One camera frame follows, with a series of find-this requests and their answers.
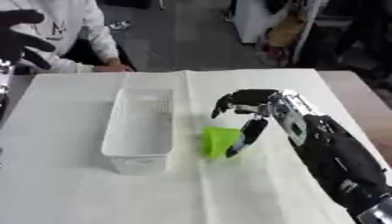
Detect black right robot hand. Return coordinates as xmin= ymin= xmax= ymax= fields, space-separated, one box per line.
xmin=209 ymin=88 xmax=282 ymax=158

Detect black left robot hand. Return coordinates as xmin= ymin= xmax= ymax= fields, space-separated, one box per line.
xmin=0 ymin=9 xmax=59 ymax=71

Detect person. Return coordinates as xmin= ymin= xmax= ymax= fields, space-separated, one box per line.
xmin=1 ymin=0 xmax=135 ymax=74

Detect green wedge block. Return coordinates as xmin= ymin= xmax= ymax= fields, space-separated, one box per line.
xmin=200 ymin=125 xmax=244 ymax=159

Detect white chair with clothes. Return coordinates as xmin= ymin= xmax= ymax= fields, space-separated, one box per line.
xmin=223 ymin=0 xmax=339 ymax=68

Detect person's hand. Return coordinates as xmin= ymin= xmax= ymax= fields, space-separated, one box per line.
xmin=92 ymin=59 xmax=135 ymax=73

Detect white plastic basket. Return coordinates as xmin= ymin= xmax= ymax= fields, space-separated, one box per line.
xmin=99 ymin=87 xmax=177 ymax=176

